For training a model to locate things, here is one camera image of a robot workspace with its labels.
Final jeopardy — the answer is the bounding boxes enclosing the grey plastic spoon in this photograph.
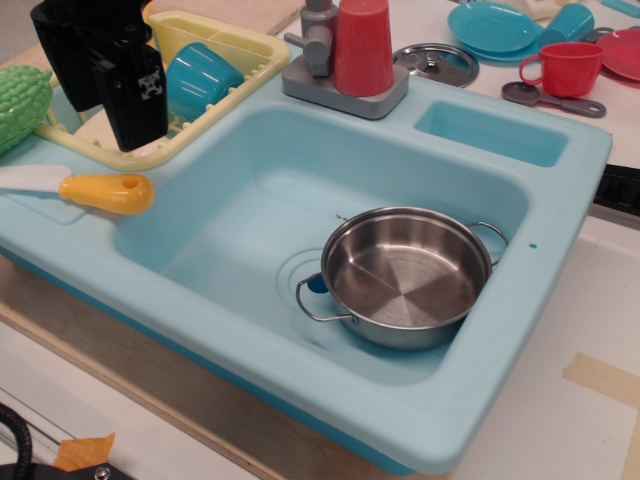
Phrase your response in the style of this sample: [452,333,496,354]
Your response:
[501,82,607,119]

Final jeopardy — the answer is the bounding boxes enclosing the blue plastic plate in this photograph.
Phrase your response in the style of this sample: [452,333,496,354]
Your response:
[447,2,543,62]

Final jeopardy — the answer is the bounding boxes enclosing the light blue toy sink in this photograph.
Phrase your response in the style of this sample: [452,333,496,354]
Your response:
[1,78,612,473]

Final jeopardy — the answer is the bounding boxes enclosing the steel pot lid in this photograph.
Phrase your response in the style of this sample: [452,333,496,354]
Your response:
[393,43,480,88]

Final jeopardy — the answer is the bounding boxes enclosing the stainless steel pot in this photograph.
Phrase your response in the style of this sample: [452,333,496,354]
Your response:
[295,206,510,352]

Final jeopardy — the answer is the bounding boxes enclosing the white knife yellow handle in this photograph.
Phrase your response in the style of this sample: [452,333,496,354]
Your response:
[1,165,155,215]

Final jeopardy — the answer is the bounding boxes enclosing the blue cup in rack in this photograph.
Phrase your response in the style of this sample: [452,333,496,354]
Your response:
[166,42,244,121]

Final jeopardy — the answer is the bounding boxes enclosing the orange tape piece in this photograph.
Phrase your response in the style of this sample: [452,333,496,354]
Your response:
[52,433,116,472]

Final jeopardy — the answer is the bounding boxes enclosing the beige masking tape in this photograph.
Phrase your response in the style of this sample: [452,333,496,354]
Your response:
[563,352,639,480]

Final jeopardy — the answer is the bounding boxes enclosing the green toy vegetable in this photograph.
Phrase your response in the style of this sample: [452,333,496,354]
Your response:
[1,65,53,154]

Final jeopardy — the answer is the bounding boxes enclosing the red plastic plate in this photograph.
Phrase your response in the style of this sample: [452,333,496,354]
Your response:
[596,28,640,81]

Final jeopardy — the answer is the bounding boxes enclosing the black object right edge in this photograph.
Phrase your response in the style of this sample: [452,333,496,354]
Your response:
[593,164,640,217]

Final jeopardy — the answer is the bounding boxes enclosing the blue plastic cup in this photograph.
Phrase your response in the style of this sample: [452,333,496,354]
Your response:
[537,3,595,48]

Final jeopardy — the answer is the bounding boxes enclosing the yellow dish rack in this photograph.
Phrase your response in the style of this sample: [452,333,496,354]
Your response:
[34,11,290,171]

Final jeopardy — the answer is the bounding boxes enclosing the red plastic cup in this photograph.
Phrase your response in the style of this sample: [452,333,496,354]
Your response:
[333,0,394,97]

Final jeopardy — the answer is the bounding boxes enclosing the grey toy faucet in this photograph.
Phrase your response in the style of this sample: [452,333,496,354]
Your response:
[282,1,409,120]

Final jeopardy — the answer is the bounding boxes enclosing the white plate in rack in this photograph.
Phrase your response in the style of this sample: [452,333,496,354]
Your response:
[74,110,120,152]

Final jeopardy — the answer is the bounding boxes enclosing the red mug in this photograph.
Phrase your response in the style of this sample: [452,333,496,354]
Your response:
[519,42,604,98]

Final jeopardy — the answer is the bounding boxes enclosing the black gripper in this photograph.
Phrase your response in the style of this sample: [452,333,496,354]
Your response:
[30,1,168,152]

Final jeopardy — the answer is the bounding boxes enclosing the black cable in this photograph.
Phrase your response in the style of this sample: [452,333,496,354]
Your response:
[0,402,34,474]

